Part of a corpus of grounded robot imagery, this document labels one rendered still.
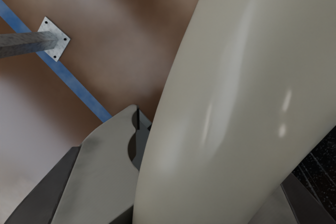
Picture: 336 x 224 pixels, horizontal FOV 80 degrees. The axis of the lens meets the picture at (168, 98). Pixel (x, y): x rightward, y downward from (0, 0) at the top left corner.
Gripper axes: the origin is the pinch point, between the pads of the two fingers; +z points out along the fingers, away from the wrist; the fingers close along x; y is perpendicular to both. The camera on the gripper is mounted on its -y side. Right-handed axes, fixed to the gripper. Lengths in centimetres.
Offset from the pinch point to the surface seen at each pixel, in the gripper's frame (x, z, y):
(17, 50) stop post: -77, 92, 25
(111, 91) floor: -35, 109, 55
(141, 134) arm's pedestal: -13, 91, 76
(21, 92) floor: -107, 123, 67
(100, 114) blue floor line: -45, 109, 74
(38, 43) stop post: -72, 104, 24
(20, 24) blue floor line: -95, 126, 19
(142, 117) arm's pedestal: -14, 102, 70
